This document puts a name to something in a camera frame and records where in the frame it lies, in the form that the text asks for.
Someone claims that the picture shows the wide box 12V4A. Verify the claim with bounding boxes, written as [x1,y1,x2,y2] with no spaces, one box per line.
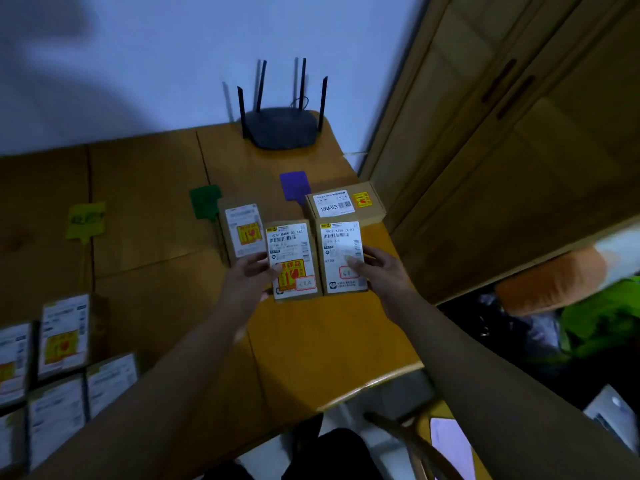
[304,181,387,229]

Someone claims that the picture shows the green label tag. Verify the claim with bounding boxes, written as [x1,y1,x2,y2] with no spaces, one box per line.
[189,184,229,255]

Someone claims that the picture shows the person's black shorts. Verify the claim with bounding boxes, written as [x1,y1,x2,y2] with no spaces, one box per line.
[202,427,373,480]

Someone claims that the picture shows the person's right forearm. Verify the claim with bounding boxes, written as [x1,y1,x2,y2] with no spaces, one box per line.
[389,294,640,480]

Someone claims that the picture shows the person's right hand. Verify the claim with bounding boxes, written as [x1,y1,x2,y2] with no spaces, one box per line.
[345,246,419,323]

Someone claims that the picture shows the small paper box white label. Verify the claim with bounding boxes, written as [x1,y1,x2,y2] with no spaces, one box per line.
[315,217,370,297]

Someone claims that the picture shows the grey laptop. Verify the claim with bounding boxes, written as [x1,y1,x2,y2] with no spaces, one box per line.
[582,384,640,455]

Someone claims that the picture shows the small paper box yellow sticker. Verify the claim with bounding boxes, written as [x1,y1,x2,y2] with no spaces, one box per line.
[263,219,323,301]

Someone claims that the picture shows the person's left hand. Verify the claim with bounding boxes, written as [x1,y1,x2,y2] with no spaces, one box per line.
[217,252,283,321]

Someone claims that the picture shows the cluster of small paper boxes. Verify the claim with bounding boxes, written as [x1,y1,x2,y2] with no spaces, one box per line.
[0,293,141,475]

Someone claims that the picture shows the wooden wardrobe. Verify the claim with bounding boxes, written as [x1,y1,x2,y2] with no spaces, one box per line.
[357,0,640,305]

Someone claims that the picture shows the person's left forearm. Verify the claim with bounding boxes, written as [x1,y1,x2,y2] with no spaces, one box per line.
[27,304,251,480]

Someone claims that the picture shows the black router with antennas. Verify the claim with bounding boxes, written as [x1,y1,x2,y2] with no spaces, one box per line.
[236,58,329,151]

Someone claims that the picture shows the purple label tag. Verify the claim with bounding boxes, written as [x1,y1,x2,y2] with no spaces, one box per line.
[279,170,312,205]

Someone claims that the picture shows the black plastic bag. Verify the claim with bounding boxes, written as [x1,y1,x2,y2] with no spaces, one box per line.
[439,289,569,368]

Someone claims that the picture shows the wooden chair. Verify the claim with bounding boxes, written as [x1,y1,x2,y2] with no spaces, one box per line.
[363,412,469,480]

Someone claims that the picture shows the large brown cardboard box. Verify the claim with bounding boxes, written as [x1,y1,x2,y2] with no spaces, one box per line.
[217,196,269,269]

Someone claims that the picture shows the dark wardrobe handle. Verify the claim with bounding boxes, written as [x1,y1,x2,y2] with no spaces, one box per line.
[496,74,536,121]
[481,58,519,105]

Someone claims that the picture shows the yellow label tag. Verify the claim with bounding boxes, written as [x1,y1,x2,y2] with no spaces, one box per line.
[65,202,107,291]

